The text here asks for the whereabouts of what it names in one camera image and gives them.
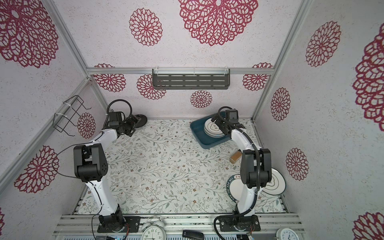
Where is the white plate brown flower outline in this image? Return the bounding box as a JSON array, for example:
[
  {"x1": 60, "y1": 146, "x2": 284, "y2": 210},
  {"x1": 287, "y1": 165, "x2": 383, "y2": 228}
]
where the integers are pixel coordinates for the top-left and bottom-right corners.
[{"x1": 204, "y1": 118, "x2": 225, "y2": 139}]

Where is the green rim plate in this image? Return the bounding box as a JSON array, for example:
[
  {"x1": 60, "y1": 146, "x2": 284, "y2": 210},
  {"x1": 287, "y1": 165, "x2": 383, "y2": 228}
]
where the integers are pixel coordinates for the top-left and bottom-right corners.
[{"x1": 226, "y1": 175, "x2": 244, "y2": 203}]

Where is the white plate gold outline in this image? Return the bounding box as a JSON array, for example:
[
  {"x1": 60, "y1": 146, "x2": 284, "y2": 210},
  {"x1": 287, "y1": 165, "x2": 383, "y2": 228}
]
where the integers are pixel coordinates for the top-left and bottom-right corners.
[{"x1": 263, "y1": 168, "x2": 287, "y2": 196}]

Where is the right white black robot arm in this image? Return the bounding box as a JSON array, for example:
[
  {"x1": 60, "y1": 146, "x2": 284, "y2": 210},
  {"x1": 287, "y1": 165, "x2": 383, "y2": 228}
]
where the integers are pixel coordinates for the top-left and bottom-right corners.
[{"x1": 211, "y1": 106, "x2": 272, "y2": 217}]

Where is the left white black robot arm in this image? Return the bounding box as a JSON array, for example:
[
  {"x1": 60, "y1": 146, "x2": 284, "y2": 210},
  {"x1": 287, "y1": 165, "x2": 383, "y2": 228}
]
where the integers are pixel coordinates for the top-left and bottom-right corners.
[{"x1": 74, "y1": 112, "x2": 148, "y2": 216}]

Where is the teal plastic bin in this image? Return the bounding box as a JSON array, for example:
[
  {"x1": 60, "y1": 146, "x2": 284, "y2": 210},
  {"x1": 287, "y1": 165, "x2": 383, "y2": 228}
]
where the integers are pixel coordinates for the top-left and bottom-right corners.
[{"x1": 190, "y1": 115, "x2": 231, "y2": 149}]

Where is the small black plate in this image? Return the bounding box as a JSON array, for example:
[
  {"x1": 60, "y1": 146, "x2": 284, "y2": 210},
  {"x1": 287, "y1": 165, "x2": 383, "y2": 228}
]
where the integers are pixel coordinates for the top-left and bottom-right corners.
[{"x1": 135, "y1": 115, "x2": 148, "y2": 128}]

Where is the brown spice jar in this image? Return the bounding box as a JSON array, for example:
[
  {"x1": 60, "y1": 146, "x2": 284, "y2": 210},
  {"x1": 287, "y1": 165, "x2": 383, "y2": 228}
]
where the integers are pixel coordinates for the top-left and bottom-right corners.
[{"x1": 230, "y1": 150, "x2": 242, "y2": 164}]

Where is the white alarm clock centre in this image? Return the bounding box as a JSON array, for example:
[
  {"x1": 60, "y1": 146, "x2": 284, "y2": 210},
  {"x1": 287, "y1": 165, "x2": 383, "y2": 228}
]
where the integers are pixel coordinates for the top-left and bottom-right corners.
[{"x1": 141, "y1": 220, "x2": 167, "y2": 240}]

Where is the black remote device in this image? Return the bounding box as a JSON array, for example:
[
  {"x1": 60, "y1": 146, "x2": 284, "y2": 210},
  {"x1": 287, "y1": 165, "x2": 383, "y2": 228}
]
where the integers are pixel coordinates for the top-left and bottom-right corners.
[{"x1": 182, "y1": 230, "x2": 205, "y2": 240}]

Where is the white clock right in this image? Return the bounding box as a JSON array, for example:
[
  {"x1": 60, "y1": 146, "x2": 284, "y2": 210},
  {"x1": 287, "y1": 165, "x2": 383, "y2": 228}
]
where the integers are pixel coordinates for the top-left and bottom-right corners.
[{"x1": 276, "y1": 228, "x2": 300, "y2": 240}]

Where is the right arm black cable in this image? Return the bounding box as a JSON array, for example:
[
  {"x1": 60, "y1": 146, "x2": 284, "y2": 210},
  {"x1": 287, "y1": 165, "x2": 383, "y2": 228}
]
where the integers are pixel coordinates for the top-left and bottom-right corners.
[{"x1": 212, "y1": 106, "x2": 262, "y2": 240}]

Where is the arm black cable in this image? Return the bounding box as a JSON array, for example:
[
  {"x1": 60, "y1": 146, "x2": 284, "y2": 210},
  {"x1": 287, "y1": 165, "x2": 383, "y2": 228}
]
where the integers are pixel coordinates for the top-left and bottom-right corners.
[
  {"x1": 212, "y1": 106, "x2": 262, "y2": 240},
  {"x1": 51, "y1": 143, "x2": 91, "y2": 180}
]

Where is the black wire wall rack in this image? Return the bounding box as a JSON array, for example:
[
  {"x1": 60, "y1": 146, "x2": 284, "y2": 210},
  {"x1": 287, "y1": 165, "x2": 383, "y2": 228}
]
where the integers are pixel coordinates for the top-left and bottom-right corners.
[{"x1": 52, "y1": 95, "x2": 91, "y2": 137}]

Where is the grey wall shelf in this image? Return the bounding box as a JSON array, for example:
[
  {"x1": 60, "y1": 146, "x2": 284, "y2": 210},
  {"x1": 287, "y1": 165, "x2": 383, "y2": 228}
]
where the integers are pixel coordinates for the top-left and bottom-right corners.
[{"x1": 152, "y1": 69, "x2": 231, "y2": 90}]

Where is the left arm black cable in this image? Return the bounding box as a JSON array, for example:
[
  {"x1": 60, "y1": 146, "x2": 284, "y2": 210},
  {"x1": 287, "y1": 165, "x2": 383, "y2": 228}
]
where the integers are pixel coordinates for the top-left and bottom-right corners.
[{"x1": 51, "y1": 143, "x2": 91, "y2": 180}]

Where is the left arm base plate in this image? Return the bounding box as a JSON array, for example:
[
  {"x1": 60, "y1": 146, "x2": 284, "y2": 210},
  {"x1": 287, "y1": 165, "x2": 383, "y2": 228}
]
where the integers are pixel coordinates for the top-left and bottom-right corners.
[{"x1": 97, "y1": 216, "x2": 141, "y2": 234}]

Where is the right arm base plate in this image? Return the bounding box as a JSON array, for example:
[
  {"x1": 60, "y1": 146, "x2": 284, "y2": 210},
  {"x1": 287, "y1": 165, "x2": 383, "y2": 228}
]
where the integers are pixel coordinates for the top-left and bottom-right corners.
[{"x1": 219, "y1": 215, "x2": 261, "y2": 232}]

